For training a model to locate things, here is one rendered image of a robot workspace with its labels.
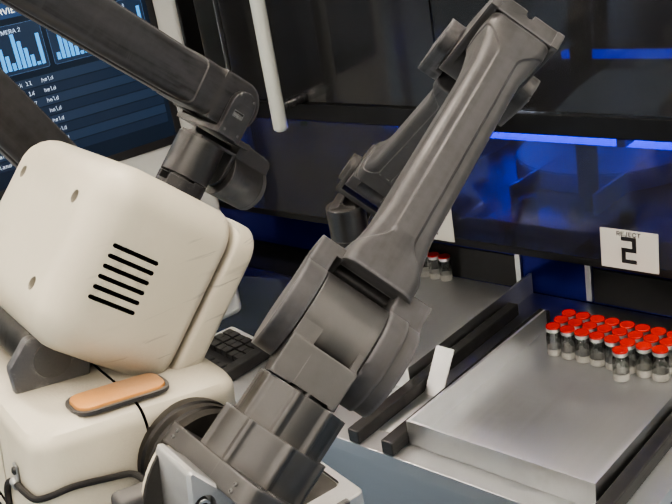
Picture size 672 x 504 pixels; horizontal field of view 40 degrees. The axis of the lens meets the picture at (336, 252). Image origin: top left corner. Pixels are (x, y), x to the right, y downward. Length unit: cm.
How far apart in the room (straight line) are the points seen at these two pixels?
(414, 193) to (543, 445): 53
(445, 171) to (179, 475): 32
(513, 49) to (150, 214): 36
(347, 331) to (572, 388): 67
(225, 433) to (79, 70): 105
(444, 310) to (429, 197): 80
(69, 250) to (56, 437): 13
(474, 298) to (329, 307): 91
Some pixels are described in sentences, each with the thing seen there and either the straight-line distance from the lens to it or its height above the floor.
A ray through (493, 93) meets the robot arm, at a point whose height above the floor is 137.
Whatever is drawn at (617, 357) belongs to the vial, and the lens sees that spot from 128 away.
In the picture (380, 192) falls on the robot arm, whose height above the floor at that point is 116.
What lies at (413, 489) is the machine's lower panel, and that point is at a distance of 187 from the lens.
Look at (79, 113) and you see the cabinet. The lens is 160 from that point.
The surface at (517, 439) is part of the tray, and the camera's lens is 119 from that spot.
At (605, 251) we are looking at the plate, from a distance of 136.
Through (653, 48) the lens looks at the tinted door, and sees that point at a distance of 126.
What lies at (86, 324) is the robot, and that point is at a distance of 70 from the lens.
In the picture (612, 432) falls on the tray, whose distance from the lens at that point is 120.
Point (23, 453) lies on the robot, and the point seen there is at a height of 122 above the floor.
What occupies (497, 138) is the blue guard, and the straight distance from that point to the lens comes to 139.
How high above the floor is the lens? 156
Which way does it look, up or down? 22 degrees down
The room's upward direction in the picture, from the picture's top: 10 degrees counter-clockwise
